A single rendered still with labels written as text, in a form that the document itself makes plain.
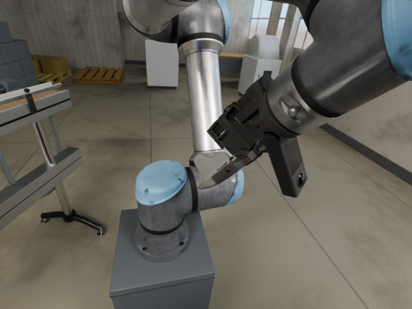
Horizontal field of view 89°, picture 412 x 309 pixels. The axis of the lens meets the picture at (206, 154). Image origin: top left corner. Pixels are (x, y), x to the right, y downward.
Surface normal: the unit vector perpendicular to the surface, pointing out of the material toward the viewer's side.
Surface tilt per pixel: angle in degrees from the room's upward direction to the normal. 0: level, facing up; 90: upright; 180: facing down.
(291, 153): 67
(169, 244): 73
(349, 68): 105
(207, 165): 80
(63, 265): 0
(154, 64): 90
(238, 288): 0
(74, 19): 90
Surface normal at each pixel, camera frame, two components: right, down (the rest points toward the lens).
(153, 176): -0.04, -0.83
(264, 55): 0.30, 0.22
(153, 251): -0.07, 0.23
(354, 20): -0.88, 0.03
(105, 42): 0.22, 0.53
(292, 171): 0.66, 0.07
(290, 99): -0.62, 0.59
